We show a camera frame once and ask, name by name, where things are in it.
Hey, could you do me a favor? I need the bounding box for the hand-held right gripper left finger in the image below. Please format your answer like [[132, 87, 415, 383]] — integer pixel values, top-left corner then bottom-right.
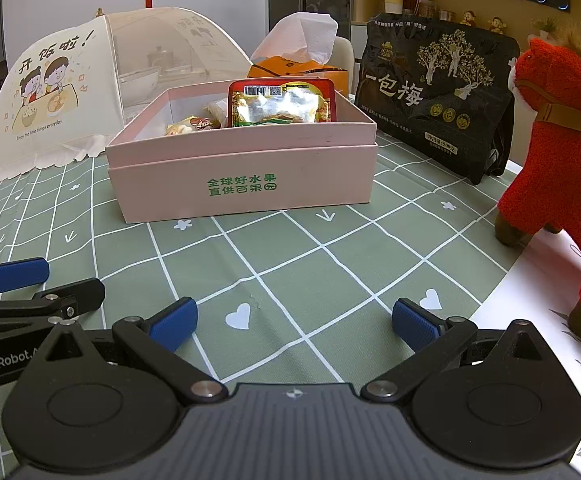
[[35, 296, 227, 403]]

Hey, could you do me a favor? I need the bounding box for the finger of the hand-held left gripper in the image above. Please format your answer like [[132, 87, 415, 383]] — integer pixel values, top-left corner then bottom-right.
[[0, 257, 50, 295], [0, 277, 106, 319]]

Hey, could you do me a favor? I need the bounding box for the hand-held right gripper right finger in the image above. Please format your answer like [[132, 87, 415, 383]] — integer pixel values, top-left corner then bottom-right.
[[361, 297, 556, 403]]

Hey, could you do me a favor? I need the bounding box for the pink cardboard box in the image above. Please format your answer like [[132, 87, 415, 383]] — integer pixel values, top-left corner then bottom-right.
[[105, 79, 379, 224]]

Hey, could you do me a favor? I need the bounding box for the panda print snack packet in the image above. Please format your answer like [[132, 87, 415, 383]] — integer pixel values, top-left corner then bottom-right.
[[165, 116, 221, 137]]

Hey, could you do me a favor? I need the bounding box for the clear sesame bar packet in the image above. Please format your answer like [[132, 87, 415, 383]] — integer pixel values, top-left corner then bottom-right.
[[204, 100, 231, 129]]

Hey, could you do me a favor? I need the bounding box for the red snack packet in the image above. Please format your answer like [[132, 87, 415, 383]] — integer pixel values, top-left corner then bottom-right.
[[227, 79, 336, 128]]

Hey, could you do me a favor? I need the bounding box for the green checked tablecloth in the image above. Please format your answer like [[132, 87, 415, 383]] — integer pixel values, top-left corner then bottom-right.
[[0, 105, 536, 411]]

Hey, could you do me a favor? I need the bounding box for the white paper sheet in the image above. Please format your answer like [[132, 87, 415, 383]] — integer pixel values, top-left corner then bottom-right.
[[471, 230, 581, 476]]

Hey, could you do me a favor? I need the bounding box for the printed mesh food cover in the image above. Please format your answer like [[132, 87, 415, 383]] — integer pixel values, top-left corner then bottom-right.
[[0, 6, 251, 186]]

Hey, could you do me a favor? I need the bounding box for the red plush horse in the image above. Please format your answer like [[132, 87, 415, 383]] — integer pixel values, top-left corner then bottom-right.
[[493, 30, 581, 338]]

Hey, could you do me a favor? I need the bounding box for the white bowl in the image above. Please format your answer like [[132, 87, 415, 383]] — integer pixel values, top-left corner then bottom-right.
[[118, 66, 161, 103]]

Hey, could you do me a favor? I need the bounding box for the large black snack pouch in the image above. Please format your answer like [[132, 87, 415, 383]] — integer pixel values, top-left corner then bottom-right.
[[355, 12, 520, 186]]

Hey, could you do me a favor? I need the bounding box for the teapot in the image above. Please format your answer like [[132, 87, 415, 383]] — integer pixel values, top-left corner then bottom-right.
[[145, 45, 174, 68]]

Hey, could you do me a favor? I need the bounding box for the beige chair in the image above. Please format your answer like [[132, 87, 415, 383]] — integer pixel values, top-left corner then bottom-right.
[[333, 37, 355, 96]]

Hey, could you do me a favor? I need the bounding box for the orange tissue box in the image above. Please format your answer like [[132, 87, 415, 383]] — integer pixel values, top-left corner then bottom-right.
[[248, 57, 349, 98]]

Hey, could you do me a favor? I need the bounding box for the white vase with plant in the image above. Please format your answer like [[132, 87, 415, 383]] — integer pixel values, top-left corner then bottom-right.
[[531, 16, 561, 41]]

